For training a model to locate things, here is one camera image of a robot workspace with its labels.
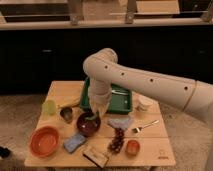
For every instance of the cloth-covered white gripper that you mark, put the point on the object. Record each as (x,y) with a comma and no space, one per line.
(99,103)

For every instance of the green pepper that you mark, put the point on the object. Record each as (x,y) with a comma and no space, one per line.
(93,117)

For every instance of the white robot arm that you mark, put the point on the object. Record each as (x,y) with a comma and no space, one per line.
(192,96)

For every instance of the small metal cup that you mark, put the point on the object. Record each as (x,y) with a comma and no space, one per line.
(66,114)

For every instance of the white small cup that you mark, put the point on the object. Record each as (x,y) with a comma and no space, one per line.
(144,103)

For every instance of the yellow-green plastic cup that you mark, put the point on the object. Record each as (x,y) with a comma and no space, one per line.
(49,107)

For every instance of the green plastic tray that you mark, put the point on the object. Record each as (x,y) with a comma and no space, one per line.
(120,103)

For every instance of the grey-blue cloth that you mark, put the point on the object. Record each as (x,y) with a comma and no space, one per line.
(122,123)

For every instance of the dark red bowl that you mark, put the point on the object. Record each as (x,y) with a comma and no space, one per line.
(88,128)

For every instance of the purple grape bunch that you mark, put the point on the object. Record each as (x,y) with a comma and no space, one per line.
(116,144)

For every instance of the silver fork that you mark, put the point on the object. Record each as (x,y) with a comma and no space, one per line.
(139,129)

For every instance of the wooden table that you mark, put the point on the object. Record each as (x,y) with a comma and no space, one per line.
(155,147)

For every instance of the blue sponge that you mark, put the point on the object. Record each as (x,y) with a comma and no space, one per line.
(72,143)

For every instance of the wooden block with label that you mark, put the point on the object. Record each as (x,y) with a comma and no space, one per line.
(95,156)

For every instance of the orange peach fruit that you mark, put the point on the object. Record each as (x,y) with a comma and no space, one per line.
(132,147)

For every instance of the orange bowl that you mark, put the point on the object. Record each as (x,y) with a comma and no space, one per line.
(44,141)

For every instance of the black object on floor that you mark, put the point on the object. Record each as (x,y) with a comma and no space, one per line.
(4,152)

